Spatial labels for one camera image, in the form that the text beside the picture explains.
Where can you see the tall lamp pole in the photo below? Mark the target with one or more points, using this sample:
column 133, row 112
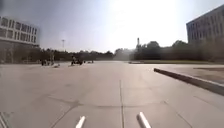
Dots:
column 63, row 45

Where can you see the large grey building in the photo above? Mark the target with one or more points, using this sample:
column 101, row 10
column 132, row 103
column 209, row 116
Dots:
column 208, row 28

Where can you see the large white gridded building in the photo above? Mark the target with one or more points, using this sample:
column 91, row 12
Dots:
column 18, row 31

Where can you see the grey paved plaza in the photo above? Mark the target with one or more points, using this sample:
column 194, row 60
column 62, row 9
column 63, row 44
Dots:
column 100, row 86

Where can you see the vehicle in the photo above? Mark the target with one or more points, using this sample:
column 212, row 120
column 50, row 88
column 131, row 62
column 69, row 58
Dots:
column 76, row 61

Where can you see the distant tower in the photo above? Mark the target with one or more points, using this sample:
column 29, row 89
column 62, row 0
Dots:
column 138, row 41

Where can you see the raised paved platform with kerb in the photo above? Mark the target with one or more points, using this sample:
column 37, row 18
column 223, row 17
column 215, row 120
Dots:
column 200, row 79

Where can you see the row of trees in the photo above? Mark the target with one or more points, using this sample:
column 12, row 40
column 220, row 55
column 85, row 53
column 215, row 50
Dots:
column 156, row 51

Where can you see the group of people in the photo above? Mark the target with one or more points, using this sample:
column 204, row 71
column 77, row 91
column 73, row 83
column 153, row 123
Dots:
column 46, row 61

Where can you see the robot's own part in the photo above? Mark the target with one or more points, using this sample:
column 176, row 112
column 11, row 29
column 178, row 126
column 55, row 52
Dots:
column 143, row 120
column 80, row 122

